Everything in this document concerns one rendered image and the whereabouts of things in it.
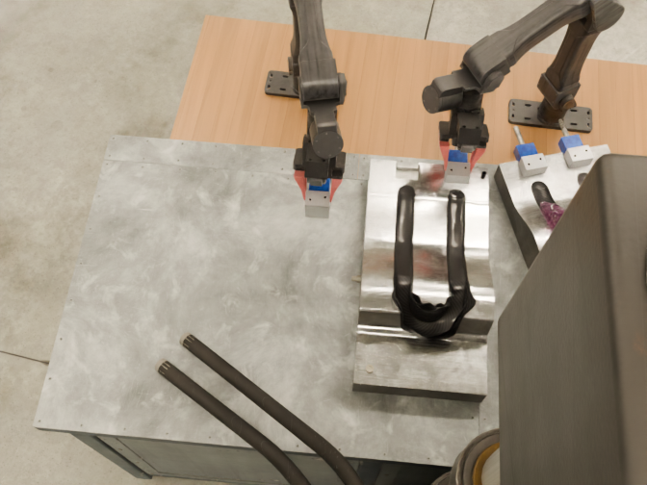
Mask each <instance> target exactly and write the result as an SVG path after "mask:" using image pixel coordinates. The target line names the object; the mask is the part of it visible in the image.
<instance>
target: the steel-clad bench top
mask: <svg viewBox="0 0 647 485"><path fill-rule="evenodd" d="M295 153H296V150H295V149H293V148H280V147H267V146H256V145H243V144H231V143H218V142H206V141H193V140H170V139H157V138H145V137H132V136H120V135H110V138H109V142H108V146H107V149H106V153H105V157H104V161H103V164H102V167H101V171H100V175H99V178H98V182H97V186H96V189H95V193H94V197H93V201H92V203H91V210H90V214H89V217H88V221H87V225H86V229H85V232H84V236H83V239H82V243H81V246H80V250H79V254H78V258H77V261H76V265H75V269H74V272H73V275H72V279H71V283H70V287H69V290H68V294H67V298H66V302H65V307H64V311H63V315H62V318H61V322H60V326H59V330H58V333H57V337H56V341H55V344H54V347H53V351H52V355H51V359H50V362H49V366H48V370H47V374H46V376H45V380H44V384H43V388H42V391H41V395H40V399H39V405H38V409H37V412H36V416H35V419H34V423H33V427H39V428H49V429H60V430H69V431H80V432H90V433H100V434H110V435H120V436H130V437H141V438H150V439H161V440H172V441H181V442H192V443H202V444H212V445H222V446H233V447H252V446H251V445H249V444H248V443H247V442H246V441H244V440H243V439H242V438H241V437H239V436H238V435H237V434H235V433H234V432H233V431H232V430H230V429H229V428H228V427H227V426H225V425H224V424H223V423H222V422H220V421H219V420H217V419H216V418H215V417H214V416H212V415H211V414H210V413H209V412H207V411H206V410H205V409H204V408H202V407H201V406H200V405H198V404H197V403H196V402H195V401H193V400H192V399H191V398H190V397H188V396H187V395H186V394H184V393H183V392H182V391H180V390H179V389H178V388H177V387H175V386H174V385H173V384H172V383H170V382H169V381H168V380H167V379H165V378H164V377H163V376H162V375H161V374H160V373H159V372H157V371H156V370H155V365H156V363H157V362H158V361H159V360H160V359H163V358H165V359H166V360H168V361H169V362H170V363H172V364H173V365H174V366H175V367H177V368H178V369H179V370H181V371H182V372H184V373H185V374H186V375H187V376H189V377H190V378H191V379H192V380H193V381H194V382H195V383H197V384H198V385H199V386H201V387H202V388H203V389H204V390H206V391H207V392H208V393H210V394H211V395H212V396H214V397H215V398H216V399H218V400H219V401H220V402H222V403H223V404H224V405H225V406H227V407H228V408H229V409H231V410H232V411H233V412H235V413H236V414H237V415H238V416H240V417H241V418H242V419H244V420H245V421H246V422H248V423H249V424H250V425H252V426H253V427H254V428H255V429H257V430H258V431H259V432H261V433H262V434H263V435H265V436H266V437H267V438H268V439H269V440H271V441H272V442H273V443H274V444H276V445H277V446H278V447H279V448H280V449H281V450H282V451H292V452H302V453H313V454H317V453H316V452H315V451H314V450H312V449H311V448H310V447H309V446H307V445H306V444H305V443H304V442H302V441H301V440H300V439H299V438H297V437H296V436H295V435H294V434H292V433H291V432H290V431H289V430H287V429H286V428H285V427H284V426H282V425H281V424H280V423H279V422H277V421H276V420H275V419H273V418H272V417H271V416H270V415H268V414H267V413H266V412H265V411H263V410H262V409H261V408H260V407H258V406H257V405H256V404H255V403H253V402H252V401H251V400H250V399H248V398H247V397H246V396H244V395H243V394H242V393H241V392H240V391H238V390H237V389H236V388H235V387H233V386H232V385H231V384H230V383H228V382H227V381H226V380H225V379H223V378H222V377H221V376H220V375H218V374H217V373H216V372H215V371H213V370H212V369H211V368H209V367H208V366H207V365H206V364H204V363H203V362H202V361H201V360H199V359H198V358H197V357H196V356H194V355H193V354H192V353H191V352H190V351H189V350H188V349H187V348H185V347H184V346H182V345H181V344H180V343H179V341H180V338H181V336H182V335H183V334H184V333H186V332H190V333H191V334H192V335H194V336H195V337H196V338H198V339H199V340H200V341H201V342H203V343H204V344H205V345H207V346H208V347H209V348H211V349H212V350H213V351H214V352H216V353H217V354H218V355H219V356H220V357H221V358H222V359H224V360H225V361H226V362H227V363H229V364H230V365H231V366H233V367H234V368H235V369H236V370H238V371H239V372H240V373H242V374H243V375H244V376H246V377H247V378H248V379H249V380H251V381H252V382H253V383H254V384H256V385H257V386H258V387H260V388H261V389H262V390H263V391H265V392H266V393H267V394H269V395H270V396H271V397H273V398H274V399H275V400H276V401H278V402H279V403H280V404H282V405H283V406H284V407H285V408H287V409H288V410H289V411H290V412H292V413H293V414H294V415H296V416H297V417H298V418H299V419H301V420H302V421H304V422H305V423H306V424H307V425H309V426H310V427H311V428H312V429H314V430H315V431H316V432H318V433H319V434H320V435H321V436H323V437H324V438H325V439H326V440H328V441H329V442H330V443H331V444H332V445H333V446H335V447H336V448H337V449H338V450H339V451H340V452H341V453H342V454H343V456H344V457H353V458H364V459H374V460H384V461H394V462H404V463H414V464H425V465H434V466H445V467H452V466H453V464H454V461H455V459H456V457H457V456H458V455H459V453H460V452H461V451H462V450H463V449H464V448H465V447H466V446H467V445H468V444H469V443H470V442H471V441H472V440H473V439H474V438H476V437H477V436H478V435H479V434H481V433H482V432H485V431H488V430H491V429H494V428H499V358H498V320H499V317H500V315H501V314H502V312H503V311H504V309H505V307H506V305H507V303H508V302H509V300H510V299H511V298H512V296H513V295H514V293H515V291H516V290H517V288H518V286H519V285H520V283H521V282H522V280H523V278H524V277H525V275H526V273H527V272H528V268H527V265H526V262H525V260H524V257H523V254H522V251H521V249H520V246H519V243H518V242H517V239H516V236H515V233H514V231H513V228H512V225H511V222H510V220H509V217H508V214H507V212H506V209H505V204H504V203H503V200H502V197H501V194H500V192H499V189H498V186H497V184H496V181H495V178H494V175H495V173H496V170H497V168H498V165H490V164H479V163H476V164H475V167H487V168H488V176H489V205H488V250H489V262H490V268H491V274H492V280H493V287H494V297H495V316H494V322H493V324H492V327H491V329H490V331H489V333H488V336H487V396H486V398H485V399H484V400H483V401H482V403H480V402H470V401H459V400H448V399H438V398H428V397H417V396H397V395H387V394H376V393H365V392H355V391H353V390H352V382H353V370H354V357H355V345H356V332H357V319H358V306H359V294H360V283H357V282H356V281H351V277H352V276H357V275H361V269H362V256H363V243H364V231H365V218H366V205H367V192H368V180H369V171H370V161H371V159H377V160H389V161H398V163H397V165H406V166H417V165H418V164H419V163H426V164H438V165H443V164H444V161H441V160H429V159H416V158H404V157H392V156H379V155H367V154H360V157H359V154H354V153H347V156H346V165H345V173H344V174H343V181H342V183H341V185H340V186H339V188H338V189H337V191H336V192H335V193H334V195H333V198H332V201H331V202H330V210H329V218H320V217H306V216H305V207H304V204H305V200H304V199H303V196H302V192H301V189H300V188H299V186H298V183H297V182H296V180H295V178H294V173H295V170H294V169H293V161H294V157H295ZM358 164H359V168H358ZM357 175H358V179H357ZM252 448H253V447H252Z"/></svg>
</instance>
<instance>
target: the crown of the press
mask: <svg viewBox="0 0 647 485"><path fill-rule="evenodd" d="M498 358H499V428H500V485H647V156H642V155H630V154H617V153H608V154H603V155H602V156H601V157H600V158H598V159H597V160H596V161H595V163H594V164H593V166H592V168H591V169H590V170H589V172H588V173H587V175H586V176H585V178H584V180H583V181H582V184H581V185H580V187H579V188H578V190H577V192H576V193H575V195H574V197H573V198H572V200H571V201H570V203H569V205H568V206H567V208H566V210H565V211H564V213H563V215H562V216H561V218H560V219H559V221H558V223H557V224H556V227H555V228H554V230H553V231H552V233H551V235H550V236H549V238H548V240H547V241H546V242H545V243H544V245H543V247H542V248H541V250H540V252H539V253H538V255H537V256H536V258H535V260H534V261H533V263H532V265H531V267H530V269H529V270H528V272H527V273H526V275H525V277H524V278H523V280H522V282H521V283H520V285H519V286H518V288H517V290H516V291H515V293H514V295H513V296H512V298H511V299H510V300H509V302H508V303H507V305H506V307H505V309H504V311H503V312H502V314H501V315H500V317H499V320H498Z"/></svg>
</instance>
